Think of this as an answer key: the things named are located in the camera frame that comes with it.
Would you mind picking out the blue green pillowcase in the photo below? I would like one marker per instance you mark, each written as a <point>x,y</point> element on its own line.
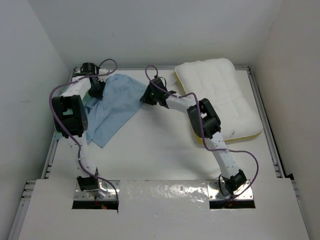
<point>121,100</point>

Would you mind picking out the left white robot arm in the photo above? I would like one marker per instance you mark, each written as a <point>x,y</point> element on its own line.
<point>72,122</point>

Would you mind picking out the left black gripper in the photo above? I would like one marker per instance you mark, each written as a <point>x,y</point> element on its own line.
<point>98,95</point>

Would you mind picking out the aluminium table frame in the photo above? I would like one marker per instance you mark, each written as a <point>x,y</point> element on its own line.
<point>157,144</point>

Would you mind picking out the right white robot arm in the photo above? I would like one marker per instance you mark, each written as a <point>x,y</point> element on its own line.
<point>205,123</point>

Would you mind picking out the white front cover board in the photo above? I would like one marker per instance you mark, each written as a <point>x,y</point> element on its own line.
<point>163,210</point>

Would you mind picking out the white yellow pillow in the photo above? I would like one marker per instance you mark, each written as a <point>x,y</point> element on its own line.
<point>215,80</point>

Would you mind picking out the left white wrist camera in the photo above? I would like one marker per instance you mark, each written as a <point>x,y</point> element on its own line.
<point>103,75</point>

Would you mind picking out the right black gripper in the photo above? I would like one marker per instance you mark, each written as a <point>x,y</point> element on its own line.
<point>146,98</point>

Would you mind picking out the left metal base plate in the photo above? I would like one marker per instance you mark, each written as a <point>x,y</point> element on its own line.
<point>104,192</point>

